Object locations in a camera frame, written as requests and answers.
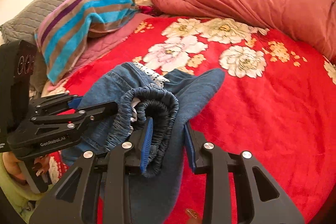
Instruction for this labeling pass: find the left hand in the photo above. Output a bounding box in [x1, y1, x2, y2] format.
[2, 152, 50, 185]

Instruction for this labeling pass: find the black camera box left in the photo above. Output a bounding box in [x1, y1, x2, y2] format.
[1, 40, 37, 152]

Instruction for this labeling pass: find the pink quilted bed cover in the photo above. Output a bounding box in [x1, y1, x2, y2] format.
[43, 13, 152, 92]

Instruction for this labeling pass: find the right hand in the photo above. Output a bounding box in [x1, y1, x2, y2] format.
[185, 209, 202, 224]

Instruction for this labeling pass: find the blue denim pants lace trim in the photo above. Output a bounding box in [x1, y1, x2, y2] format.
[61, 61, 227, 224]

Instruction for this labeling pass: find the striped colourful towel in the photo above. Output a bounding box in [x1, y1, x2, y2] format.
[34, 0, 138, 85]

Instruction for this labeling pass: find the red floral blanket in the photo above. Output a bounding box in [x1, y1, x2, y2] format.
[62, 18, 335, 223]

